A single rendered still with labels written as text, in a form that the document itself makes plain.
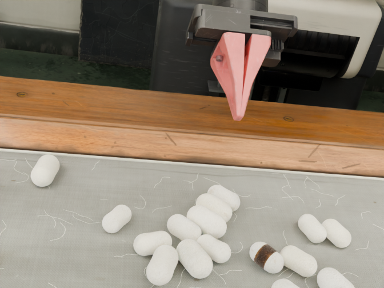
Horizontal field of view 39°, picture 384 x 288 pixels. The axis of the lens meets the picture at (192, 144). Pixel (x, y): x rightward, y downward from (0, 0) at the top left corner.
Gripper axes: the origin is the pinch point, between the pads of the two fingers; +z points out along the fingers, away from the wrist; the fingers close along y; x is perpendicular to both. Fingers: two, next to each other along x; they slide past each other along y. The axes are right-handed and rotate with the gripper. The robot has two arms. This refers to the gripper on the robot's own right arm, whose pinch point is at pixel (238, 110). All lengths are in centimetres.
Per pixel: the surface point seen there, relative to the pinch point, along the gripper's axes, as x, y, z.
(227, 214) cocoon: -0.8, -1.1, 10.3
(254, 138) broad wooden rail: 6.7, 3.5, 0.5
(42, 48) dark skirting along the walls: 186, -45, -92
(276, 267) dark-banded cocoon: -4.5, 2.2, 14.9
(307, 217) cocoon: -1.0, 6.3, 10.1
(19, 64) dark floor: 178, -53, -79
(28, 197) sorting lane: 2.0, -18.8, 9.4
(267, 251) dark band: -4.2, 1.5, 13.7
